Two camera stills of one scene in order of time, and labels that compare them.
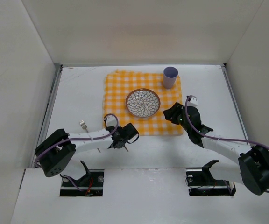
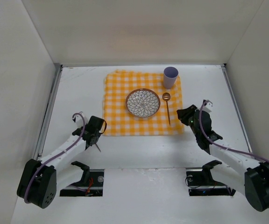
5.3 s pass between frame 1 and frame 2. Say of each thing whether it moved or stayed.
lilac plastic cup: stayed
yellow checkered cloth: stayed
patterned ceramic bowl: stayed
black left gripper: moved
